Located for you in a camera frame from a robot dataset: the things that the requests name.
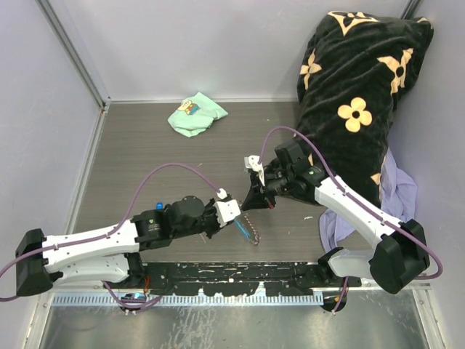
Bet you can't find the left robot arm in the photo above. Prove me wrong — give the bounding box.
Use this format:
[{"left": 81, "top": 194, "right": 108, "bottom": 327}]
[{"left": 15, "top": 196, "right": 240, "bottom": 297}]

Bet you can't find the aluminium corner post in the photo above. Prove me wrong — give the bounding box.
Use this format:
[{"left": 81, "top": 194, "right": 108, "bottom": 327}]
[{"left": 36, "top": 0, "right": 112, "bottom": 108}]

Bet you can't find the purple cable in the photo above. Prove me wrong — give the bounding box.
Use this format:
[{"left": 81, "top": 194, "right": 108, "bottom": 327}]
[
  {"left": 258, "top": 126, "right": 444, "bottom": 313},
  {"left": 0, "top": 162, "right": 225, "bottom": 313}
]

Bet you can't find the lavender cloth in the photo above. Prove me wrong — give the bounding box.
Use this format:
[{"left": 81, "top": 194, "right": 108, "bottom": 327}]
[{"left": 319, "top": 149, "right": 418, "bottom": 252}]

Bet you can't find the black floral blanket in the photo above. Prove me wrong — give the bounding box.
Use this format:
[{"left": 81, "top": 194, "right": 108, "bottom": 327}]
[{"left": 296, "top": 11, "right": 434, "bottom": 206}]

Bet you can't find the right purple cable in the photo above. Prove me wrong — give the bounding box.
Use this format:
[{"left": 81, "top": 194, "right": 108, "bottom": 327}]
[{"left": 258, "top": 126, "right": 444, "bottom": 313}]

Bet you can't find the mint green cloth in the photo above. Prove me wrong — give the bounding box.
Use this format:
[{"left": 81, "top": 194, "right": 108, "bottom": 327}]
[{"left": 167, "top": 92, "right": 228, "bottom": 138}]

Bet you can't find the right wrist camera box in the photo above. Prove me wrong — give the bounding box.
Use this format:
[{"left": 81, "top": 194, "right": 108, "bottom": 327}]
[{"left": 244, "top": 155, "right": 265, "bottom": 186}]

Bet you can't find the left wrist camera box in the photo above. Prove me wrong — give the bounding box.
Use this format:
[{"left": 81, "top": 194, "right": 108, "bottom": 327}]
[{"left": 214, "top": 199, "right": 241, "bottom": 227}]

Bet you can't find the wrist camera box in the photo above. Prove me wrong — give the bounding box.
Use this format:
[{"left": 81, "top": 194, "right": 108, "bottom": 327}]
[
  {"left": 214, "top": 199, "right": 241, "bottom": 227},
  {"left": 244, "top": 155, "right": 265, "bottom": 186}
]

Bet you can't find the blue handled key ring organizer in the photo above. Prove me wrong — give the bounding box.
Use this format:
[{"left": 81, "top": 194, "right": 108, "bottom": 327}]
[{"left": 234, "top": 214, "right": 260, "bottom": 246}]

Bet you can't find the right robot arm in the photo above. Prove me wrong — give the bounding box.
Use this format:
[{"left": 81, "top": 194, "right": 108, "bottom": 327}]
[{"left": 242, "top": 143, "right": 430, "bottom": 294}]

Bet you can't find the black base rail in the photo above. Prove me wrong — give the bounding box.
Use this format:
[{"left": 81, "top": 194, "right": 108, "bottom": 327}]
[{"left": 110, "top": 262, "right": 344, "bottom": 297}]

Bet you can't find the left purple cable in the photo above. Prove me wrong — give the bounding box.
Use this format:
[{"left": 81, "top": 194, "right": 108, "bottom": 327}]
[{"left": 0, "top": 162, "right": 225, "bottom": 313}]

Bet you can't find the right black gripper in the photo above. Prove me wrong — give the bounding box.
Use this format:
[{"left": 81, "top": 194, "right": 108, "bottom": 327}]
[{"left": 242, "top": 168, "right": 294, "bottom": 210}]

